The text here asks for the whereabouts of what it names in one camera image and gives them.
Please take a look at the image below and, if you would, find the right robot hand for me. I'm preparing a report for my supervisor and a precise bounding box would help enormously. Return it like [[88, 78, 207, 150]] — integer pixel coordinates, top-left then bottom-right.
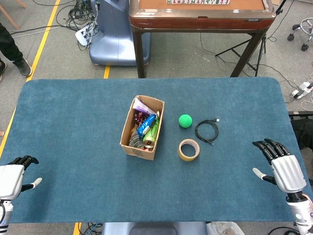
[[252, 138, 308, 197]]

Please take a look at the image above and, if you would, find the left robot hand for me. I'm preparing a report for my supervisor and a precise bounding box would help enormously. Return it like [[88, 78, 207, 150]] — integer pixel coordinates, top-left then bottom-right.
[[0, 155, 43, 200]]

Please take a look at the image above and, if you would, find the black cable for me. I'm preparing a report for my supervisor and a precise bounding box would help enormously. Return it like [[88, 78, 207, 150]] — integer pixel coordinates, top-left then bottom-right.
[[194, 118, 220, 146]]

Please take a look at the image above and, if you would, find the yellow tape roll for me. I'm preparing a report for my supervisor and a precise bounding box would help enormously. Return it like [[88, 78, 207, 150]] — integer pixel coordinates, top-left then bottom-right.
[[178, 139, 201, 162]]

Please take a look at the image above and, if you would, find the green ball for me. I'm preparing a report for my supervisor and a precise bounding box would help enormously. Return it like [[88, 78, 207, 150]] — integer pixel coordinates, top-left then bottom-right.
[[178, 114, 193, 129]]

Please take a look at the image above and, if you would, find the blue-grey own robot base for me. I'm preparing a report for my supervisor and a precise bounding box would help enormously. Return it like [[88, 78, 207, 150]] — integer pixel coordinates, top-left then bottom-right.
[[101, 221, 208, 235]]

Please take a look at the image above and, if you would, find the brown cardboard box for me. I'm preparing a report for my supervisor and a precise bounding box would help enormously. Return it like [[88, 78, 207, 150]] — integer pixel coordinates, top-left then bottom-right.
[[119, 94, 165, 161]]

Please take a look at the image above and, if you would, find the black-and-white striped cloth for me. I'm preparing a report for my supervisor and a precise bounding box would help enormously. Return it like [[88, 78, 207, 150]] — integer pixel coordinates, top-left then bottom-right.
[[129, 129, 144, 148]]

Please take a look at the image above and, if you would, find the black bag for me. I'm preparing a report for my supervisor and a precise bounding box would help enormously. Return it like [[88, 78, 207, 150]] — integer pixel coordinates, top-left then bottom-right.
[[288, 111, 313, 150]]

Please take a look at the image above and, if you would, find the blue felt table mat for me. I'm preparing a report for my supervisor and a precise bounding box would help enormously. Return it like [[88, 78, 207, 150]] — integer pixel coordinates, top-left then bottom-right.
[[0, 77, 313, 224]]

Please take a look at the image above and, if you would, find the clear plastic bag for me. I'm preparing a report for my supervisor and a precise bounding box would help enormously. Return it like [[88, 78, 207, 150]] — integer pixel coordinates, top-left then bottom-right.
[[206, 221, 245, 235]]

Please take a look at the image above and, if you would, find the white power strip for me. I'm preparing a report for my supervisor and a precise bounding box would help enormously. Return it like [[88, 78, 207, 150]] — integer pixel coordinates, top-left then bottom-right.
[[75, 24, 96, 47], [290, 82, 313, 99]]

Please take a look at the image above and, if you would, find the grey shoe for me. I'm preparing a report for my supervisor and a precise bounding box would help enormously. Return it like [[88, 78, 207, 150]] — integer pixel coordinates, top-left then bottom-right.
[[12, 57, 33, 78], [0, 60, 7, 82]]

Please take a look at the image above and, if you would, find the black tripod stand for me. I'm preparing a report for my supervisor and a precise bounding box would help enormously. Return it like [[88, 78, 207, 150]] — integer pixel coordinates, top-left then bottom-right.
[[215, 0, 288, 78]]

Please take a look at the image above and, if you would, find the person's black trouser leg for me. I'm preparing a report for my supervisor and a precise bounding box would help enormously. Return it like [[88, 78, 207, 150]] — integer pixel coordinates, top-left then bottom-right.
[[0, 23, 24, 62]]

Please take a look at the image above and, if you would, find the dark red grape bunch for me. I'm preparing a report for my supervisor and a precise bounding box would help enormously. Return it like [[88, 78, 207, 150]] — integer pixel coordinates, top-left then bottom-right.
[[133, 110, 149, 123]]

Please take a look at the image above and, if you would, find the green drink can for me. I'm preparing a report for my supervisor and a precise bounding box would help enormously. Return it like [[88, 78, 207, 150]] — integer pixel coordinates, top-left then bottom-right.
[[142, 119, 161, 149]]

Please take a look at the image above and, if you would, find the blue snack bag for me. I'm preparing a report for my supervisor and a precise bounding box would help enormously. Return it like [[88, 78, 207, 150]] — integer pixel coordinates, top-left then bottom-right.
[[136, 114, 157, 140]]

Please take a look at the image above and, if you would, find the purple snack packet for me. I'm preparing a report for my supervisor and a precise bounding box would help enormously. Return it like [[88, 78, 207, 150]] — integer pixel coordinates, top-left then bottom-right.
[[133, 95, 157, 116]]

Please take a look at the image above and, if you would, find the chrome stool caster base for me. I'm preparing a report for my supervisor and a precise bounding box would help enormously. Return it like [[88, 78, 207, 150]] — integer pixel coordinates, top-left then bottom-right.
[[287, 18, 313, 51]]

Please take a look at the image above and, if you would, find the wooden-legged chair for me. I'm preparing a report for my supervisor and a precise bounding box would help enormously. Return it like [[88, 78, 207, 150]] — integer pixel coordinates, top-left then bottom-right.
[[0, 0, 27, 30]]

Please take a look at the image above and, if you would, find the brown mahjong table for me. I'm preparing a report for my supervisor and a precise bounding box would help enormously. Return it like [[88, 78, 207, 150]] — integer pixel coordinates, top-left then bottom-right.
[[129, 0, 277, 78]]

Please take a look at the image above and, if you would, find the face-up mahjong tile row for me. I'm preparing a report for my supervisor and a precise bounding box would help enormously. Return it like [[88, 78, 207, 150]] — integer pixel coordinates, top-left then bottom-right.
[[167, 0, 230, 5]]

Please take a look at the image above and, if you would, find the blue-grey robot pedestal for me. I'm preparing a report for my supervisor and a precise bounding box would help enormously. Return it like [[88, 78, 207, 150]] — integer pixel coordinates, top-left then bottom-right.
[[89, 0, 152, 66]]

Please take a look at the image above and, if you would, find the tangle of black floor cables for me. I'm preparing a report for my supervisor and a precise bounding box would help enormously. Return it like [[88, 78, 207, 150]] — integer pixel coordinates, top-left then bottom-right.
[[56, 0, 98, 51]]

